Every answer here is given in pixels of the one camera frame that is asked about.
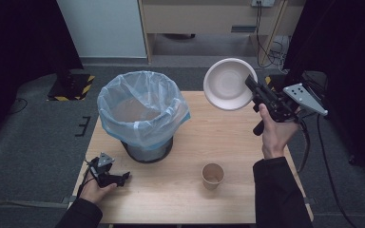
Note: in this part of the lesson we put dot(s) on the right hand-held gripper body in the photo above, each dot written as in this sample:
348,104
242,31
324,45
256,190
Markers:
282,109

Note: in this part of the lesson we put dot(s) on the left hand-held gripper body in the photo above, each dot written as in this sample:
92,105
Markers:
103,177

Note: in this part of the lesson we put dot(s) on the white paper bowl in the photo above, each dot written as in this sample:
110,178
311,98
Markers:
226,84

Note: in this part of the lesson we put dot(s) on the black mesh trash bin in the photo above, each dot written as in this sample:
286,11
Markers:
147,155

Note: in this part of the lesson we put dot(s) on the trash bin with plastic liner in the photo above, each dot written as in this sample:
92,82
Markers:
139,126

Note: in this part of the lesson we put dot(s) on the person's left hand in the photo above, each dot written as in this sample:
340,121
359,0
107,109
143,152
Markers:
92,193

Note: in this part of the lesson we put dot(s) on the person's right hand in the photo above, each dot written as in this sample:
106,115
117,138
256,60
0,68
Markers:
277,136

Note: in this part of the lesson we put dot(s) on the black stand base yellow stripes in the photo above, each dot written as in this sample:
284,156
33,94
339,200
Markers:
71,87
276,85

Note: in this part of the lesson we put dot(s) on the black curtain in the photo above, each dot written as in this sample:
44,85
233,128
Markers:
351,63
15,47

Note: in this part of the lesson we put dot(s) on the brown paper cup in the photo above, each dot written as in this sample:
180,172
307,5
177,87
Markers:
213,174

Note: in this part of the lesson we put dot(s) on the white panel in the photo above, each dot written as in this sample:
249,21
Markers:
101,28

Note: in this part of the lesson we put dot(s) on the grey wall socket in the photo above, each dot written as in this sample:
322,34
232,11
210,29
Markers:
263,3

